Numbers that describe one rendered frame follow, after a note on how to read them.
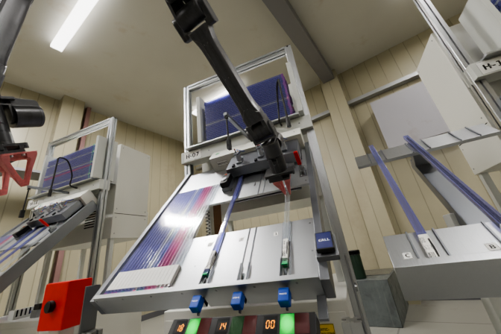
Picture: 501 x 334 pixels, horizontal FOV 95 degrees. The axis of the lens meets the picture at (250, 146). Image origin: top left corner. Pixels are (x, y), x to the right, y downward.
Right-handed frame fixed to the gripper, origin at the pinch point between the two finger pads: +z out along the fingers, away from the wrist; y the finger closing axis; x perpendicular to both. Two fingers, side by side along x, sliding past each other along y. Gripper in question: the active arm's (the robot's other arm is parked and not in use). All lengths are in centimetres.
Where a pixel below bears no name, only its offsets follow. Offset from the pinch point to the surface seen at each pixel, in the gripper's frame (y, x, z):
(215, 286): 16.8, 34.1, 1.5
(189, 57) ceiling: 132, -269, -101
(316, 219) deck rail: -8.9, 16.3, 1.0
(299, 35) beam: -25, -275, -71
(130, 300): 45, 34, 4
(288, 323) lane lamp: -0.7, 40.7, 5.3
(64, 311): 90, 27, 14
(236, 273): 13.1, 29.3, 3.3
